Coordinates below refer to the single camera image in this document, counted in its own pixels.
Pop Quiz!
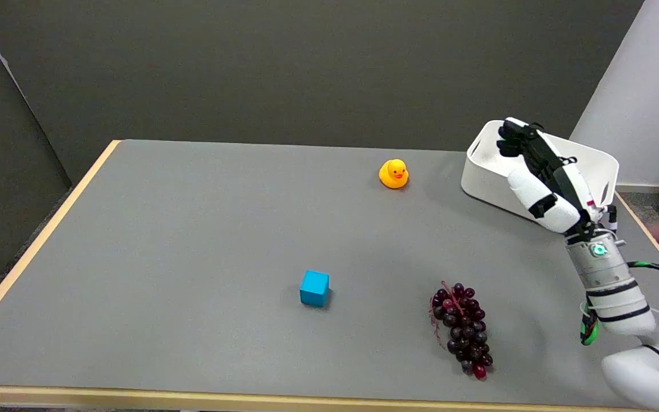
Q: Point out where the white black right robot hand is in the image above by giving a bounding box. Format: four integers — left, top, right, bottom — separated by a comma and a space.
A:
497, 117, 618, 239

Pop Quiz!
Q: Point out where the dark purple grape bunch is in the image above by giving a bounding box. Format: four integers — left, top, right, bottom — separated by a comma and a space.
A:
430, 280, 494, 381

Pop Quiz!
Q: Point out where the white plastic bin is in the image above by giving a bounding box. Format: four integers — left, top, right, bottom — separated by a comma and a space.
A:
460, 120, 620, 235

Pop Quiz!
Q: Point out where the yellow rubber duck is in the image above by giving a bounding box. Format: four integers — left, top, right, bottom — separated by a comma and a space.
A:
379, 159, 410, 190

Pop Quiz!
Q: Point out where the blue cube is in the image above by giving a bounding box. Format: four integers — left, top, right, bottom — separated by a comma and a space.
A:
299, 270, 330, 308

